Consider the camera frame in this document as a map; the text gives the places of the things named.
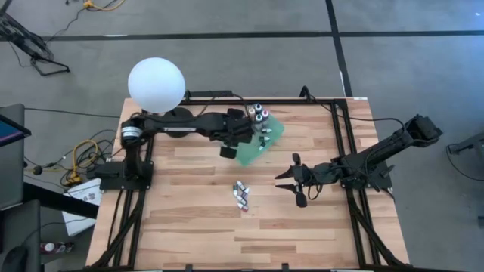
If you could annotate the white globe table lamp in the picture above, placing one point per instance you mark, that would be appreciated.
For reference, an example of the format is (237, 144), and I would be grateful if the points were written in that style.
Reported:
(157, 85)

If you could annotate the red and white can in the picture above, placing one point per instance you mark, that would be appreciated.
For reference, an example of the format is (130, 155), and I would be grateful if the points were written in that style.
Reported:
(56, 247)

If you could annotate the yellow-capped orange food coloring bottle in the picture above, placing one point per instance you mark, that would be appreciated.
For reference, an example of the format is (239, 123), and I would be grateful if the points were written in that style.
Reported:
(252, 112)

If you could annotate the pink-capped food coloring bottle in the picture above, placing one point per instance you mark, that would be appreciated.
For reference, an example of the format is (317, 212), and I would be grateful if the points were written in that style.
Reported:
(265, 114)

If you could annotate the green translucent plastic bin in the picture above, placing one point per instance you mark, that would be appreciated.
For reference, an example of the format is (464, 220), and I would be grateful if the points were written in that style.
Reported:
(251, 155)

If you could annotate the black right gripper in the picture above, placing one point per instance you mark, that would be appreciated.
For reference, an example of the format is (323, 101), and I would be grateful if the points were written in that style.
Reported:
(315, 174)

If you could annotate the small pink food coloring bottle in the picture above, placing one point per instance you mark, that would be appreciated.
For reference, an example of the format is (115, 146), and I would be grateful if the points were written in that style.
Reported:
(244, 208)

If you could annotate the tablet with blue screen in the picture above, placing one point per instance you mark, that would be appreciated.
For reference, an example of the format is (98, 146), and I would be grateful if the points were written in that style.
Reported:
(7, 130)

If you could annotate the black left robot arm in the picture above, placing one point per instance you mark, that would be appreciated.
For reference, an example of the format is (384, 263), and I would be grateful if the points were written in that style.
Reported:
(134, 166)

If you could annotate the black aluminium table frame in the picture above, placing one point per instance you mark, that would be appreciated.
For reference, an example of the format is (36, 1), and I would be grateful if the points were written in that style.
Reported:
(295, 101)

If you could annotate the black power strip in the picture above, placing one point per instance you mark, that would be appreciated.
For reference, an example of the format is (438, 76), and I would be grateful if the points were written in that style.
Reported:
(210, 93)

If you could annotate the small purple food coloring bottle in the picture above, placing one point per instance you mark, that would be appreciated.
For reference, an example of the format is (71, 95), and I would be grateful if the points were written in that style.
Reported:
(246, 191)

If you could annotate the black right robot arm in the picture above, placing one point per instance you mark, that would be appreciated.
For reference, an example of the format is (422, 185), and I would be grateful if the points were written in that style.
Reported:
(363, 170)

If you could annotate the white cardboard box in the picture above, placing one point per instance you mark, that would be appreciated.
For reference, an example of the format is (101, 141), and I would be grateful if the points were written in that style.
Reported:
(83, 194)

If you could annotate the grey cabinet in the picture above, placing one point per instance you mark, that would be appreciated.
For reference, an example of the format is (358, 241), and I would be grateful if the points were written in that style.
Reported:
(11, 170)

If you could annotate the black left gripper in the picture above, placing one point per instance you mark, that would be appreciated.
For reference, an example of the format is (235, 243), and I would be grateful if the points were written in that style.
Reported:
(234, 130)

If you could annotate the small blue food coloring bottle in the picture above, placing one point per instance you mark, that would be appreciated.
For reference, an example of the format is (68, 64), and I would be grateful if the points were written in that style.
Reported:
(261, 146)

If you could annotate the small brown food coloring bottle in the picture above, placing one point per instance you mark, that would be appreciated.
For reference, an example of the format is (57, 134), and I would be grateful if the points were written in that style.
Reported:
(239, 185)

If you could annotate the black tripod stand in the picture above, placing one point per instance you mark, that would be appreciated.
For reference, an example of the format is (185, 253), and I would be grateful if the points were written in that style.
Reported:
(22, 38)

